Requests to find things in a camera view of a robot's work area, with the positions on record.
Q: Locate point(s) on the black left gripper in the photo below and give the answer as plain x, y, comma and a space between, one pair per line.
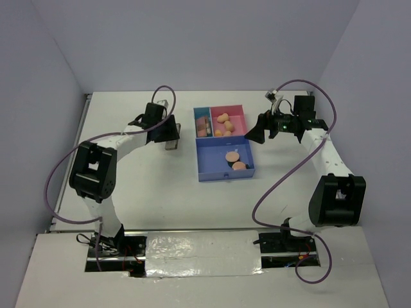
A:
171, 132

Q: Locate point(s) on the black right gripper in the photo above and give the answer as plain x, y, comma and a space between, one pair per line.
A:
266, 120

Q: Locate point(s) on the tan gourd-shaped makeup sponge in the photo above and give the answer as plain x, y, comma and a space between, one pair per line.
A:
229, 126

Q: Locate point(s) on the pink blush palette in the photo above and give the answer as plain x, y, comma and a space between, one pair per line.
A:
201, 127

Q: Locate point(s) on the pink round powder puff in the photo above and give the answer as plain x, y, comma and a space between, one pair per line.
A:
232, 156

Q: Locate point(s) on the three-colour compartment organizer tray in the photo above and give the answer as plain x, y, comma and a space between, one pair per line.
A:
211, 150

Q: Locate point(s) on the yellow teardrop makeup sponge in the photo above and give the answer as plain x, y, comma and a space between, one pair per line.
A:
218, 132

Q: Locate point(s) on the patterned eyeshadow palette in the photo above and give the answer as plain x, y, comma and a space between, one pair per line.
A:
208, 125

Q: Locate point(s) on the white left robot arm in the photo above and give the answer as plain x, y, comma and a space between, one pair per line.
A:
93, 176

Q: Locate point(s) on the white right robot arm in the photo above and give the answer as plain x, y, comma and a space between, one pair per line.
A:
338, 197

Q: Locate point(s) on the silver tape covered panel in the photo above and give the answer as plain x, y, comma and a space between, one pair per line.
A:
202, 254

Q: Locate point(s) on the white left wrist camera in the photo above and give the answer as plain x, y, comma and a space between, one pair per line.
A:
164, 103

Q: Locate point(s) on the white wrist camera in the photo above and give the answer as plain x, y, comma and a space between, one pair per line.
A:
164, 103
275, 98

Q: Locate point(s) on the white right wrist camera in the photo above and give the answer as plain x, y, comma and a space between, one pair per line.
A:
275, 98

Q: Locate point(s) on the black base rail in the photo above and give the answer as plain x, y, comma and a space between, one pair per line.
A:
275, 253

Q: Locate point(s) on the aluminium table edge rail left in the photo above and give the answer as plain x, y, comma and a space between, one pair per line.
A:
53, 210

